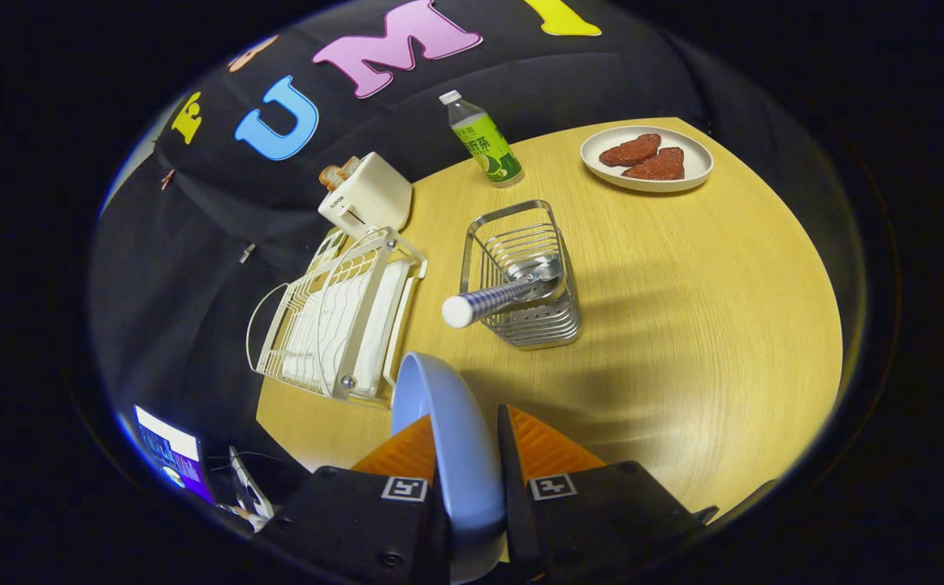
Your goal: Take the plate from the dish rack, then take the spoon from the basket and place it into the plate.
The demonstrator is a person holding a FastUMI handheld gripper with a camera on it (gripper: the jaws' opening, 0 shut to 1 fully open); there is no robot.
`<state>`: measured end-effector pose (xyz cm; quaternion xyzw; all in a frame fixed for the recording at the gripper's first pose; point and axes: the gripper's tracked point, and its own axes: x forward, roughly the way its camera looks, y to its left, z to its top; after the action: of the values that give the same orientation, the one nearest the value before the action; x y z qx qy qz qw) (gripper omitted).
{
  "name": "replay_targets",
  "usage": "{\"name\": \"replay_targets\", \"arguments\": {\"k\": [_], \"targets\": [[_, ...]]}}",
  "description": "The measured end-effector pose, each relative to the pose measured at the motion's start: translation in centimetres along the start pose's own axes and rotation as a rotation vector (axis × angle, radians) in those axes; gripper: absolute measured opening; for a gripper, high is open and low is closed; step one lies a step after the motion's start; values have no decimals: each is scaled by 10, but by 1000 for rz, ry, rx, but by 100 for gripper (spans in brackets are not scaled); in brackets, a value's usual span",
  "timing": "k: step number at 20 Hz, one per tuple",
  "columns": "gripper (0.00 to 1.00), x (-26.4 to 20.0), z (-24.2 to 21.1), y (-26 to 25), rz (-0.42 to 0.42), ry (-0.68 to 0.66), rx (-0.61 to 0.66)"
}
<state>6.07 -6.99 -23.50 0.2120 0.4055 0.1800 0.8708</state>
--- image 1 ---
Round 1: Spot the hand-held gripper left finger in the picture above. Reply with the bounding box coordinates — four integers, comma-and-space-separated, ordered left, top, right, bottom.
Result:
273, 414, 453, 585

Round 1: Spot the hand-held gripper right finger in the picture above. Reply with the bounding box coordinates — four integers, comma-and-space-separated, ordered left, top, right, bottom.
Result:
496, 404, 721, 583

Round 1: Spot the light blue plate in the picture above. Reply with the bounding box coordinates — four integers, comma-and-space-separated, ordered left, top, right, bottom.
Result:
391, 351, 507, 584

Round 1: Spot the metal wire basket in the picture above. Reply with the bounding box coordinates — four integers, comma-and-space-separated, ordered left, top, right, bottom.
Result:
460, 200, 582, 350

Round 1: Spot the striped handle metal spoon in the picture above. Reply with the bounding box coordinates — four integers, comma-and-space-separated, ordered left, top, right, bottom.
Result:
442, 253, 564, 329

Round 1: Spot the white wire dish rack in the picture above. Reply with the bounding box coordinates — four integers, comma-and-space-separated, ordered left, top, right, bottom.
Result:
246, 227, 429, 407

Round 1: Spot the cream dish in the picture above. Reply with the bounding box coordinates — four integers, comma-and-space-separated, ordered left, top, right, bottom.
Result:
580, 125, 714, 193

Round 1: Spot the white floor stand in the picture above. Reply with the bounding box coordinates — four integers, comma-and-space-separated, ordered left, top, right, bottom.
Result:
227, 445, 275, 522

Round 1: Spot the computer monitor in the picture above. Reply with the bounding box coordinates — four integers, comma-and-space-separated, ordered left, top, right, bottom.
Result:
132, 404, 214, 505

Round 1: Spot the black backdrop cloth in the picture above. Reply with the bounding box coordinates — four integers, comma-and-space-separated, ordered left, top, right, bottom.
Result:
90, 0, 871, 488

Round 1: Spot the white toaster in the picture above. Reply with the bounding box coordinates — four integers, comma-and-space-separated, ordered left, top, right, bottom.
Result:
318, 152, 414, 241

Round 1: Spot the green label drink bottle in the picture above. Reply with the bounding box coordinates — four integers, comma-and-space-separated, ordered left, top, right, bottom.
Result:
440, 89, 525, 188

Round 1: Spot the red meat patty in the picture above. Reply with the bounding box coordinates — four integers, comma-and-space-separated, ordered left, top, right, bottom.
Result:
622, 147, 686, 181
599, 133, 662, 168

